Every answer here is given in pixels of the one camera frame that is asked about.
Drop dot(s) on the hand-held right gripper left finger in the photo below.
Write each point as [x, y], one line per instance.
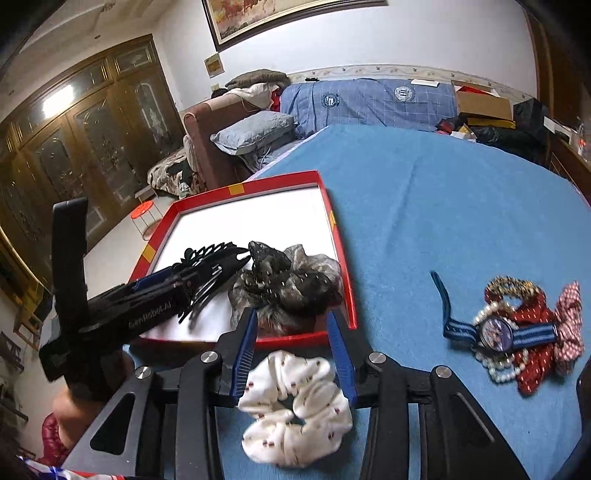
[244, 360]

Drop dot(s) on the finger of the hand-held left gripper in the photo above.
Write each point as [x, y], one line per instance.
[152, 279]
[187, 300]

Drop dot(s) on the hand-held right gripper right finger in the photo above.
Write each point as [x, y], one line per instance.
[342, 364]

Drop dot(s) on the black hair claw clip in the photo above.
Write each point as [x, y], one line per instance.
[203, 253]

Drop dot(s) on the white printed scrunchie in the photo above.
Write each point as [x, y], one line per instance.
[277, 438]

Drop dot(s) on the red cardboard box white inside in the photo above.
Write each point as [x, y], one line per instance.
[254, 217]

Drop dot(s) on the red dotted bow scrunchie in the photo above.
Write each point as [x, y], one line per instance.
[535, 369]

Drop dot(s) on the red gingham scrunchie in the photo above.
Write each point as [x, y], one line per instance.
[570, 323]

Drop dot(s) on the person's left forearm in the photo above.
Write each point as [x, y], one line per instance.
[87, 415]

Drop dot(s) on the red stool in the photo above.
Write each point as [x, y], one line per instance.
[144, 210]

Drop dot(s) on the grey organza scrunchie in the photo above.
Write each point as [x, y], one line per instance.
[277, 286]

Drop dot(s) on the patterned throw blanket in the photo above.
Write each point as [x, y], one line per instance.
[171, 173]

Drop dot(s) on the wooden glass-door cabinet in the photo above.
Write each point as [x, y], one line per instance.
[92, 138]

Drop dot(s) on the brown sofa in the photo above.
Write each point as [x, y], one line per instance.
[207, 138]

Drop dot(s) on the red padded garment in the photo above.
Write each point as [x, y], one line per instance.
[53, 441]

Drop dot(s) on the grey pillow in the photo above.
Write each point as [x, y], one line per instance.
[277, 154]
[254, 131]

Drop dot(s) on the pile of clothes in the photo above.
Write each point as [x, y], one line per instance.
[254, 85]

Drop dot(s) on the blue checked quilt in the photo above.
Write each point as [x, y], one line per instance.
[369, 106]

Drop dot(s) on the black plastic bag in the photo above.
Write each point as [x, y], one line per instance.
[508, 138]

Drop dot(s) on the open cardboard box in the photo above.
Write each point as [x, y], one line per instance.
[482, 104]

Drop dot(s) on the wooden sideboard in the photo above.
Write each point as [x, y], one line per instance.
[572, 170]

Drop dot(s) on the small yellow wall picture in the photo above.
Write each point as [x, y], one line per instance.
[214, 65]

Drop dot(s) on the framed wall painting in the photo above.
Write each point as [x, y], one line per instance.
[277, 14]

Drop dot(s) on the wooden wall panel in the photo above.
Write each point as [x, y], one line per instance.
[558, 69]

